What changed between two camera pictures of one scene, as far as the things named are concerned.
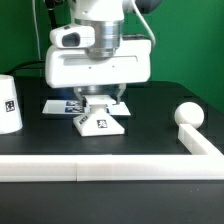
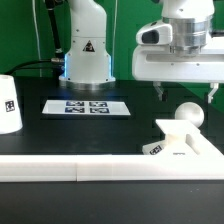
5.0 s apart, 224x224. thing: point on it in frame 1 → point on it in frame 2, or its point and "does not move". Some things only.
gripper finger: [82, 98] → [156, 85]
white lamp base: [98, 121] → [182, 138]
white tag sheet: [72, 107] does not move
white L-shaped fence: [205, 163] does not move
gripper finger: [122, 88] → [214, 86]
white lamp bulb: [189, 113] does not move
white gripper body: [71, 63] → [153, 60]
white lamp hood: [11, 120] does not move
